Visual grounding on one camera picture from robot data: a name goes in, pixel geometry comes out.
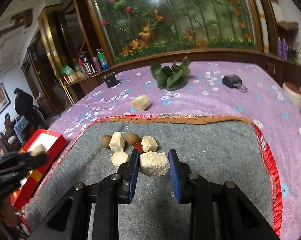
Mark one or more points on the grey felt mat red trim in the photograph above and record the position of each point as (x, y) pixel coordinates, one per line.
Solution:
(218, 152)

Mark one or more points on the red gift box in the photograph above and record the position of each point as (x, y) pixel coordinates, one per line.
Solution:
(45, 147)

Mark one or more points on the steel thermos flask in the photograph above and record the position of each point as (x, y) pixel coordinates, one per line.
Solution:
(86, 61)

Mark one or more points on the beige spongy block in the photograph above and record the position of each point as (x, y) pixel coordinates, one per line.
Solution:
(154, 164)

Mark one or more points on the brown round fruit left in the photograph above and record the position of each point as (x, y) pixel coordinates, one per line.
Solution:
(105, 141)

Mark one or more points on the purple water bottle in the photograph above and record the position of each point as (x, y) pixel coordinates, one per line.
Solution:
(97, 64)

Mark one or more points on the brown round fruit right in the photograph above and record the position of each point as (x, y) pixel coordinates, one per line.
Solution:
(132, 139)

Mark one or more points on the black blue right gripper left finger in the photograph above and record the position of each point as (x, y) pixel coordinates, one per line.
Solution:
(118, 188)

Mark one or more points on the small red fruit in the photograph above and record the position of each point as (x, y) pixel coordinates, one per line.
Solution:
(138, 147)

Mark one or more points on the green blue bottle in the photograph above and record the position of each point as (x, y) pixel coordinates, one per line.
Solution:
(102, 59)

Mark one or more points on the small black box left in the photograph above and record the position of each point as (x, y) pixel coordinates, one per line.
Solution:
(110, 80)

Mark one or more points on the wooden display cabinet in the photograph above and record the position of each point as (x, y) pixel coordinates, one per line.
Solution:
(55, 35)

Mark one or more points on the white stool red top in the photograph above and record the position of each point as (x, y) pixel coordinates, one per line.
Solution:
(293, 93)

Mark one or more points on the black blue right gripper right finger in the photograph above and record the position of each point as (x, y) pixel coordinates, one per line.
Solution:
(191, 188)

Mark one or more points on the beige block on purple cloth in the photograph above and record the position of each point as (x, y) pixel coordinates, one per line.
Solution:
(141, 103)

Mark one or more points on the black device with clip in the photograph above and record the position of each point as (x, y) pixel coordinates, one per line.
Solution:
(234, 82)

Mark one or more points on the purple floral tablecloth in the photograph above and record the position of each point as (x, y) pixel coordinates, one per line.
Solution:
(264, 104)

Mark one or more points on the brown round fruit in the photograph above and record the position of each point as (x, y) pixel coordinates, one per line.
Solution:
(132, 139)
(105, 141)

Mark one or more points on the green leafy plant bunch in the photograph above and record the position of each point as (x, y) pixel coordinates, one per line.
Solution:
(171, 77)

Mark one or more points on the purple candles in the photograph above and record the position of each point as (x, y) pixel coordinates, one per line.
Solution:
(282, 48)

